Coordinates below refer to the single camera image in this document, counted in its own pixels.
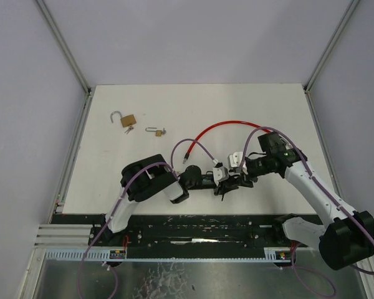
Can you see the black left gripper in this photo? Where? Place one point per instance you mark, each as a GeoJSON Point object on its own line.
{"type": "Point", "coordinates": [220, 187]}

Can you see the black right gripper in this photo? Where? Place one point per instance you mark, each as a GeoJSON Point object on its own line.
{"type": "Point", "coordinates": [244, 178]}

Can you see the black Kaijing padlock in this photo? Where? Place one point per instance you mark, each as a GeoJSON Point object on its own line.
{"type": "Point", "coordinates": [231, 184]}

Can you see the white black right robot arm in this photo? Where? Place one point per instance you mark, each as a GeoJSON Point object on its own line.
{"type": "Point", "coordinates": [345, 235]}

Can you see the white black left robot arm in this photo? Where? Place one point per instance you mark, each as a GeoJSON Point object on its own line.
{"type": "Point", "coordinates": [146, 178]}

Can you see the small keys of large padlock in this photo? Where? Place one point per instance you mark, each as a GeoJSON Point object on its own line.
{"type": "Point", "coordinates": [129, 129]}

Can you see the large brass padlock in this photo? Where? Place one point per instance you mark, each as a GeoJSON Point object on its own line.
{"type": "Point", "coordinates": [126, 121]}

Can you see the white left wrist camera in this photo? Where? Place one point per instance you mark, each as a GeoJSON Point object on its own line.
{"type": "Point", "coordinates": [220, 173]}

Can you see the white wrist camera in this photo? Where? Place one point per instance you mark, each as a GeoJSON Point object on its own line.
{"type": "Point", "coordinates": [236, 162]}
{"type": "Point", "coordinates": [220, 173]}

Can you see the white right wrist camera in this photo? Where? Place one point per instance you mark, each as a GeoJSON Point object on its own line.
{"type": "Point", "coordinates": [236, 162]}

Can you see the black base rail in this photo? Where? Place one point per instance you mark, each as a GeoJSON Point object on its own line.
{"type": "Point", "coordinates": [249, 230]}

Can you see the white slotted cable duct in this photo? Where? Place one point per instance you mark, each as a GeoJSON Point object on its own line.
{"type": "Point", "coordinates": [192, 252]}

